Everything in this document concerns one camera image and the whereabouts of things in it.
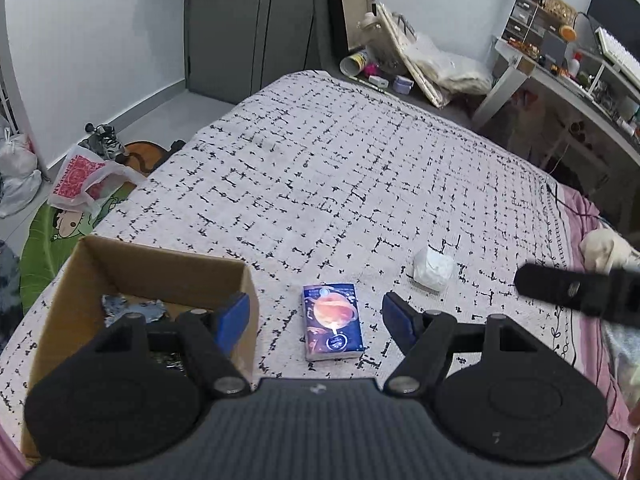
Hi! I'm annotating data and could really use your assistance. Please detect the blue tissue pack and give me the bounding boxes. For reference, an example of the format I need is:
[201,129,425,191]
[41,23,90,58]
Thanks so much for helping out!
[302,283,364,362]

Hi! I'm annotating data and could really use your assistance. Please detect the grey denim plush toy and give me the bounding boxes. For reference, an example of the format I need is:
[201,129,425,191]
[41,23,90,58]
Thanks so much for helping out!
[101,295,168,327]

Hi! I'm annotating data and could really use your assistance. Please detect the black stitched plush toy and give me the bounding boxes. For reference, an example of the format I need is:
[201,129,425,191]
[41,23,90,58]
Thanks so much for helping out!
[150,352,186,375]

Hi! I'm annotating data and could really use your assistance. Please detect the white crumpled soft pouch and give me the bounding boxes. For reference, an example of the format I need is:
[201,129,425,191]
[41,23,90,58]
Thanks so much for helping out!
[412,247,456,292]

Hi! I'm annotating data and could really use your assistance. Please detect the pastel fluffy blanket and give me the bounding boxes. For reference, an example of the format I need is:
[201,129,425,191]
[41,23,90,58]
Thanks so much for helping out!
[579,228,639,408]

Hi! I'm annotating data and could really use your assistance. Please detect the pink bed sheet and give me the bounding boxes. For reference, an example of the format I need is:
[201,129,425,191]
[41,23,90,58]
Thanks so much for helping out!
[1,185,639,479]

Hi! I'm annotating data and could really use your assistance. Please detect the white black patterned blanket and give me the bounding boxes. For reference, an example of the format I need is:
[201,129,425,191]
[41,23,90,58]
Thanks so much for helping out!
[0,69,582,441]

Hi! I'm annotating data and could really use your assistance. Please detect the brown cardboard box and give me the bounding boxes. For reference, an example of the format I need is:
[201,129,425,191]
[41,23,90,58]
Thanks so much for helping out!
[19,234,260,461]

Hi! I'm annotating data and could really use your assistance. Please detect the green leaf cartoon rug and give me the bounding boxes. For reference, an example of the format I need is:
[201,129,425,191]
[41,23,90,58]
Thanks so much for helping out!
[20,183,134,314]

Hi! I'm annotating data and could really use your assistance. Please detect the black slippers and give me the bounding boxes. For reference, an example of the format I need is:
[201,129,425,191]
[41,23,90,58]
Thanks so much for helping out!
[126,140,186,177]

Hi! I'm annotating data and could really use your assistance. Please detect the white desk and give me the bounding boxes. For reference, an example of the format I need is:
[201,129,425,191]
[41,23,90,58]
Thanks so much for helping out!
[472,38,639,171]

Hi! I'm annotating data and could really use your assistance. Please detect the blue tie-dye rug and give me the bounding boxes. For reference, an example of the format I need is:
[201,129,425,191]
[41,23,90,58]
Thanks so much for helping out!
[0,242,24,350]

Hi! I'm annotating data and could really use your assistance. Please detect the white red plastic bag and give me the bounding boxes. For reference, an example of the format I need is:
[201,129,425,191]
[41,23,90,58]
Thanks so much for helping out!
[48,145,146,216]

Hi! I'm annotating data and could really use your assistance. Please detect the grey sneakers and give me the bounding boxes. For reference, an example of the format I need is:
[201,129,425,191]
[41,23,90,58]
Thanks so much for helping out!
[79,122,129,164]

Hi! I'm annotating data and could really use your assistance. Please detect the white keyboard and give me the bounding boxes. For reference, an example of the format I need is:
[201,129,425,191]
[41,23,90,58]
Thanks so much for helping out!
[596,27,640,88]

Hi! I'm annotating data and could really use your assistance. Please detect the white garbage bags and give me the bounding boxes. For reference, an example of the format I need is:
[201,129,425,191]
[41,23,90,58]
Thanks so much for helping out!
[0,127,42,218]

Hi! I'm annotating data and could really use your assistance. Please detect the cream tote bag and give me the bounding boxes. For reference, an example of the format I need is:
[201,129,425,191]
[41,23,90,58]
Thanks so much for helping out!
[376,3,494,108]

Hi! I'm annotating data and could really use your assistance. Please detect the paper cup tube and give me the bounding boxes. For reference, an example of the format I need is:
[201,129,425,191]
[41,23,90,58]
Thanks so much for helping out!
[340,49,378,77]

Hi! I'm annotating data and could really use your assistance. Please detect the black computer monitor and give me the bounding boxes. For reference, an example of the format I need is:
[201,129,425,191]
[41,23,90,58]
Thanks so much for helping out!
[587,0,640,58]

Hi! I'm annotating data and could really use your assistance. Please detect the small drawer organizer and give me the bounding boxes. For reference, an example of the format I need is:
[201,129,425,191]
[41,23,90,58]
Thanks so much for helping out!
[500,0,577,50]

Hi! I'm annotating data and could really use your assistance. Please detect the dark grey door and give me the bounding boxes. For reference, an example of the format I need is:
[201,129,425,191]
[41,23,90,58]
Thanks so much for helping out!
[184,0,346,104]

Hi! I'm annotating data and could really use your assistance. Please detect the black framed board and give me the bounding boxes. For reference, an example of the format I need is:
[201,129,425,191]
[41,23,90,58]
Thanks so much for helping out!
[326,0,375,62]

